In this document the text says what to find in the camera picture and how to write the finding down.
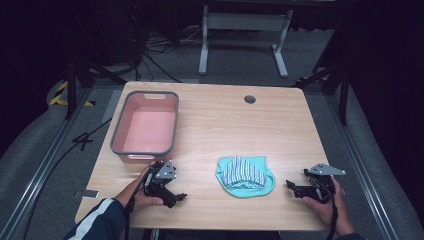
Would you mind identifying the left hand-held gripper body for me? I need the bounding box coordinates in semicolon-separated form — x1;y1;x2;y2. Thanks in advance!
143;160;178;205

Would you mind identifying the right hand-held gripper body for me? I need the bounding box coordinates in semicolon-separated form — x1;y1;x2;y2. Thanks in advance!
297;162;347;205

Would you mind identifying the teal and striped cloth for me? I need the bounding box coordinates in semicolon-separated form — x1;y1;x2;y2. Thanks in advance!
214;155;277;199

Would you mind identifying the pink basket with grey rim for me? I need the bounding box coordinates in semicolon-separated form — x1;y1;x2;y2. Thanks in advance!
109;90;180;165

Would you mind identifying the person's left hand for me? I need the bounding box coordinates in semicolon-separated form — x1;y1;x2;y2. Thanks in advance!
124;166;165;210

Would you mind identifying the person's right hand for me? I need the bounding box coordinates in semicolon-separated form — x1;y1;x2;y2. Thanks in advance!
302;176;357;237

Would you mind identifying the silver tape piece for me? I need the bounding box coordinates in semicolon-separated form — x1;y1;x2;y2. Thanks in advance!
74;189;100;200

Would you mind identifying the black metal stand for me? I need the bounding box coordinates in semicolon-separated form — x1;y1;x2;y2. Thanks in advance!
292;63;351;127
63;49;128;120

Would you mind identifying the yellow and black floor tape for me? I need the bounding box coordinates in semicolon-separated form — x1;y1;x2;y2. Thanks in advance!
48;80;97;108

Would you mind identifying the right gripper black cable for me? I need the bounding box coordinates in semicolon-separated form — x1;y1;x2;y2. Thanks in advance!
313;179;340;240

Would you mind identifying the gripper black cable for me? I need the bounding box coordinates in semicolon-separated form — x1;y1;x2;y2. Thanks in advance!
123;171;152;240
313;179;340;240

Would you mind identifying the aluminium floor rail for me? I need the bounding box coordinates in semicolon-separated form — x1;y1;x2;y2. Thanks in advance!
323;93;401;240
0;87;95;240

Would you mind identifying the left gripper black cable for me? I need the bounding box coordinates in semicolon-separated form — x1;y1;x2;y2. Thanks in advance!
123;171;152;240

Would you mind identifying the long black floor cable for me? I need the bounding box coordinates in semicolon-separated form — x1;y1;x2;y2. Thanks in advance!
19;117;113;240

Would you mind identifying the bundle of floor cables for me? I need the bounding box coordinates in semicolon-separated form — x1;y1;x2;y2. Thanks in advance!
131;23;204;84

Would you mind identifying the white metal table frame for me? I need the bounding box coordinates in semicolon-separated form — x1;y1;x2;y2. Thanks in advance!
198;4;295;80

